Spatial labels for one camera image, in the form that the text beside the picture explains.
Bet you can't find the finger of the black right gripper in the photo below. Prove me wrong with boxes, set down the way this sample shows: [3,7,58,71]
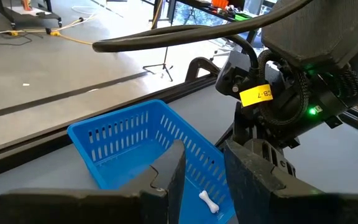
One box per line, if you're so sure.
[233,102,254,147]
[253,138,296,178]

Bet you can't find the small white plastic bone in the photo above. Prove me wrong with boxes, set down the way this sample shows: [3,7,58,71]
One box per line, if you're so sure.
[198,190,221,215]

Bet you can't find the black wheeled cart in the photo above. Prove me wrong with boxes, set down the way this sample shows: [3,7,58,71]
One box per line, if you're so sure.
[0,0,63,29]

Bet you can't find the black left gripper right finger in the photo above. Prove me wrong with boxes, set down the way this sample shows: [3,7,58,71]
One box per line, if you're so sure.
[223,139,358,224]

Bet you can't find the black tripod stand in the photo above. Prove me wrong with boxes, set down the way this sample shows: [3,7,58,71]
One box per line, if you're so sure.
[142,30,174,82]

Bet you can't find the yellow floor cable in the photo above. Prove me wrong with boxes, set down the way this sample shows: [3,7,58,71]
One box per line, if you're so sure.
[0,15,93,46]

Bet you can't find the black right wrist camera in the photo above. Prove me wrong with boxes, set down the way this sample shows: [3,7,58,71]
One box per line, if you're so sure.
[215,51,262,102]

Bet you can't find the blue plastic basket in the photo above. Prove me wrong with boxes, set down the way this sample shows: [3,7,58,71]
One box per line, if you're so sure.
[67,99,237,224]

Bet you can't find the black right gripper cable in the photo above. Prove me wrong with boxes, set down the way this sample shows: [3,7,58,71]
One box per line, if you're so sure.
[91,0,315,72]

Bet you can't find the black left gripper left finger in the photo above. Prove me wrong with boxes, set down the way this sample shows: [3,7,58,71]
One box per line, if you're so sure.
[0,139,187,224]

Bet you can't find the black braided cable sleeve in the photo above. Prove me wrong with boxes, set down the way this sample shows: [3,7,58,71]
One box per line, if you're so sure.
[257,49,311,127]

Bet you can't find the yellow cable label tag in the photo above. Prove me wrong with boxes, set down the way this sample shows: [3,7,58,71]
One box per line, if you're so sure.
[239,83,274,108]

